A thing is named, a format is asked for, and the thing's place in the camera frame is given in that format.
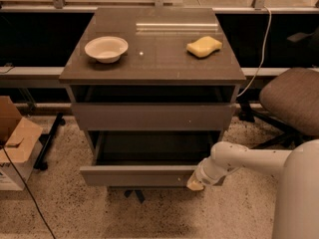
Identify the yellow sponge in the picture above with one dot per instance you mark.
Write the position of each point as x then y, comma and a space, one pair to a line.
204, 46

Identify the dark grey drawer cabinet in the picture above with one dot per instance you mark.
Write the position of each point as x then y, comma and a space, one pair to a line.
156, 69

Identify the brown office chair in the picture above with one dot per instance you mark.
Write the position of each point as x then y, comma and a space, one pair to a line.
293, 98

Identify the white paper bowl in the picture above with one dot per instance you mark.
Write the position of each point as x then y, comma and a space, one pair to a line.
106, 49

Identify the black stand foot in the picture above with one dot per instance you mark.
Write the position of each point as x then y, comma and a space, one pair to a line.
46, 140

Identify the grey drawer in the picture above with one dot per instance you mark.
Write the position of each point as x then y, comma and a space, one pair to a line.
152, 117
135, 159

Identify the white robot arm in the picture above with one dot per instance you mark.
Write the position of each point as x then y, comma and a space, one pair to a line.
296, 213

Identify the open cardboard box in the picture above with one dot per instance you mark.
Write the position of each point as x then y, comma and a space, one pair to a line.
20, 137

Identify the grey top drawer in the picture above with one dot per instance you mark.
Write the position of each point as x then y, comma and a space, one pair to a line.
152, 117

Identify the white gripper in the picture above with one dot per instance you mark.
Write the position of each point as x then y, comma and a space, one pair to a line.
203, 175

